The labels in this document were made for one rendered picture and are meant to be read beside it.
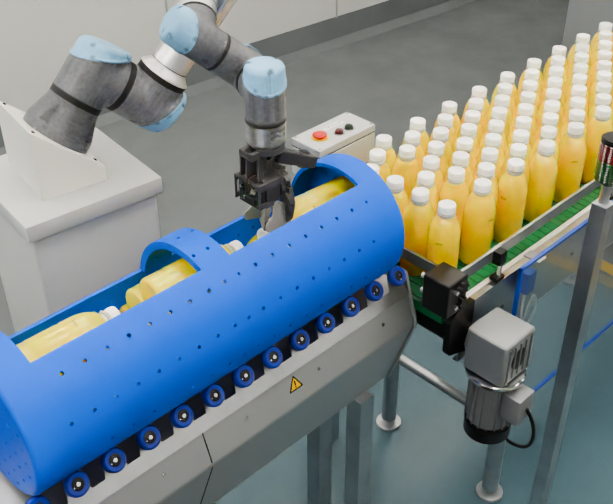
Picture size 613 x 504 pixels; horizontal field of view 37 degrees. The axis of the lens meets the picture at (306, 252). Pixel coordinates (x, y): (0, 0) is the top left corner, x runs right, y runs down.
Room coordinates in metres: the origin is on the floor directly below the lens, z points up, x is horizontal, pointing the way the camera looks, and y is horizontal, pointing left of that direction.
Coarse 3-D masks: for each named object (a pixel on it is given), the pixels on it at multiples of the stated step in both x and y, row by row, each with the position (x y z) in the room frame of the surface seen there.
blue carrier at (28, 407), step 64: (384, 192) 1.57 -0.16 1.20; (192, 256) 1.32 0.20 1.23; (256, 256) 1.34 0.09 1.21; (320, 256) 1.40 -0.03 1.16; (384, 256) 1.51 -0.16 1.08; (128, 320) 1.16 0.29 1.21; (192, 320) 1.20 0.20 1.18; (256, 320) 1.27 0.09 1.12; (0, 384) 1.00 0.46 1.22; (64, 384) 1.03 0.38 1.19; (128, 384) 1.08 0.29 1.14; (192, 384) 1.16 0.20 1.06; (0, 448) 1.04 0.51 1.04; (64, 448) 0.98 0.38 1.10
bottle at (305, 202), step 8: (344, 176) 1.64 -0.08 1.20; (328, 184) 1.60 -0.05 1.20; (336, 184) 1.61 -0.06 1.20; (344, 184) 1.61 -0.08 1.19; (352, 184) 1.62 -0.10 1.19; (312, 192) 1.57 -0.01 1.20; (320, 192) 1.57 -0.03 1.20; (328, 192) 1.58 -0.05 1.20; (336, 192) 1.58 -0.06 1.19; (296, 200) 1.54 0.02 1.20; (304, 200) 1.54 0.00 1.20; (312, 200) 1.54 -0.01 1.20; (320, 200) 1.55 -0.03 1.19; (328, 200) 1.56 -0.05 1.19; (296, 208) 1.52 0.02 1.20; (304, 208) 1.52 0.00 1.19; (312, 208) 1.53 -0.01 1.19; (296, 216) 1.51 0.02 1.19
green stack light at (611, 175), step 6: (600, 162) 1.67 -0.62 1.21; (600, 168) 1.66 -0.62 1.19; (606, 168) 1.65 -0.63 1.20; (612, 168) 1.65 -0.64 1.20; (594, 174) 1.68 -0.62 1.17; (600, 174) 1.66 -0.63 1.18; (606, 174) 1.65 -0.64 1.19; (612, 174) 1.65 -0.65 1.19; (600, 180) 1.66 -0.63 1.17; (606, 180) 1.65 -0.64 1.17; (612, 180) 1.65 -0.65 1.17
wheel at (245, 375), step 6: (240, 366) 1.29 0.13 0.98; (246, 366) 1.30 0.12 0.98; (234, 372) 1.28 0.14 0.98; (240, 372) 1.28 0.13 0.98; (246, 372) 1.29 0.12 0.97; (252, 372) 1.29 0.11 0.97; (234, 378) 1.27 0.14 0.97; (240, 378) 1.28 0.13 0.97; (246, 378) 1.28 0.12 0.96; (252, 378) 1.29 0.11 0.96; (240, 384) 1.27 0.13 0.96; (246, 384) 1.27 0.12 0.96
